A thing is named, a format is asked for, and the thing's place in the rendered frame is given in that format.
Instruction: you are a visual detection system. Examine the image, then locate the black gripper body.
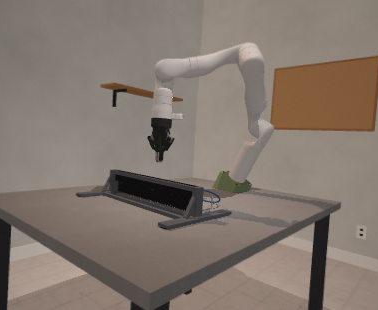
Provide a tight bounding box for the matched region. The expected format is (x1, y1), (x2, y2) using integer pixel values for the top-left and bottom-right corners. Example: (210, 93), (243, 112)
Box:
(151, 118), (172, 143)

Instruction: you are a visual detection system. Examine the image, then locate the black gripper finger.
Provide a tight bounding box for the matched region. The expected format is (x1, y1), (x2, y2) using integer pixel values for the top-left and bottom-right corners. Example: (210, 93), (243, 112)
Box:
(147, 133), (158, 162)
(157, 132), (174, 162)

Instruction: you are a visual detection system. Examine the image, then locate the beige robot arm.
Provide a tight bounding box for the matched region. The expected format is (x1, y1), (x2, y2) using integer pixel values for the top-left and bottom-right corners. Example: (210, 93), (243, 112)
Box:
(151, 43), (274, 183)

